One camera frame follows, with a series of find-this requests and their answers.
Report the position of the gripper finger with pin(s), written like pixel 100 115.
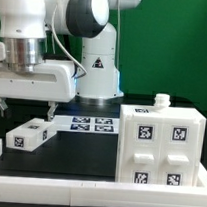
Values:
pixel 52 107
pixel 3 107

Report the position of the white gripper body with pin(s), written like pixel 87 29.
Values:
pixel 51 81

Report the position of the white cabinet top block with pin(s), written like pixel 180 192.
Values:
pixel 30 135

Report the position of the white cabinet body box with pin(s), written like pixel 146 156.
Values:
pixel 163 113

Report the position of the white cabinet door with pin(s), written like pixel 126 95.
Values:
pixel 179 153
pixel 140 152

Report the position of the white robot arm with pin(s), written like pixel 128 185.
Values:
pixel 57 50

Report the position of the white marker base plate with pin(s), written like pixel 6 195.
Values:
pixel 87 124

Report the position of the white U-shaped fence frame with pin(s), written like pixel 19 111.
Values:
pixel 101 194

